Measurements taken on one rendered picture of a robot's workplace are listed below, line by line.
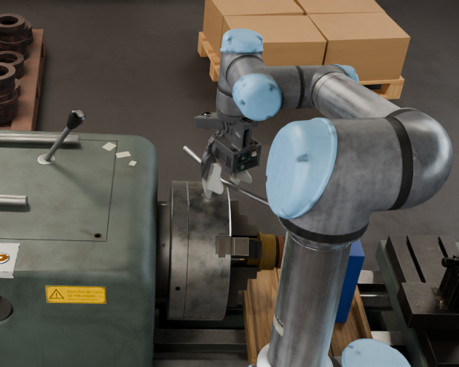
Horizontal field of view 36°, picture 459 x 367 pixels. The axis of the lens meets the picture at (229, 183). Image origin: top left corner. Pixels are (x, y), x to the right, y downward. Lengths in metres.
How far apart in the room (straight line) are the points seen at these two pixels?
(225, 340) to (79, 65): 3.16
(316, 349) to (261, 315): 0.76
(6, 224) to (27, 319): 0.19
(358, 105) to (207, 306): 0.64
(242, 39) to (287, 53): 2.91
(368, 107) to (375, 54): 3.40
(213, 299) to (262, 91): 0.52
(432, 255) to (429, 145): 1.07
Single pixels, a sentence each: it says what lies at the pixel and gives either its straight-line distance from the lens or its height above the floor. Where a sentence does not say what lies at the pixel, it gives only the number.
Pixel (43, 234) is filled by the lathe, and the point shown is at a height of 1.26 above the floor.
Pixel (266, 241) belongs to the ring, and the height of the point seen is 1.12.
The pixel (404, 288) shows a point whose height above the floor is 1.02.
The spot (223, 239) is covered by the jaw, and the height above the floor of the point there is 1.20.
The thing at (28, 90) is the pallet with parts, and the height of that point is 0.15.
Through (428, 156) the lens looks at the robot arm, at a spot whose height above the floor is 1.73.
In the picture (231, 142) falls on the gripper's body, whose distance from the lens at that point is 1.36.
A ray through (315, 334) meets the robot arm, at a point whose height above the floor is 1.45.
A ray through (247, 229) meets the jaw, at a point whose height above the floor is 1.11.
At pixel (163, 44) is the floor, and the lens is 4.93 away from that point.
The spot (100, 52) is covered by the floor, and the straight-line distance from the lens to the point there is 4.80.
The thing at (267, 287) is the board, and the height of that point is 0.89.
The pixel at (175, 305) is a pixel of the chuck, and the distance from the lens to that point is 1.50.
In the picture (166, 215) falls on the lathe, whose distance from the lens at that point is 1.52.
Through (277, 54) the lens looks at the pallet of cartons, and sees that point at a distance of 4.15.
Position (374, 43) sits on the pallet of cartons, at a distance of 4.38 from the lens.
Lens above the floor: 2.17
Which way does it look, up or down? 37 degrees down
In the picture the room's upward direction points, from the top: 7 degrees clockwise
